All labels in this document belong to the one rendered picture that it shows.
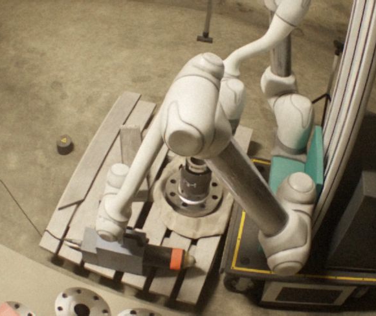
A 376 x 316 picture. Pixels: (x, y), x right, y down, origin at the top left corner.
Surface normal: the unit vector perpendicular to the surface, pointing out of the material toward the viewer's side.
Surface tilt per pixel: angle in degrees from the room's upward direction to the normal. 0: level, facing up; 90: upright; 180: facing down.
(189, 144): 85
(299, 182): 7
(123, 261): 90
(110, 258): 90
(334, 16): 90
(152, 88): 0
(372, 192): 0
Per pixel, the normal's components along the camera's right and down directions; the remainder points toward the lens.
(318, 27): -0.26, 0.66
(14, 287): 0.11, -0.70
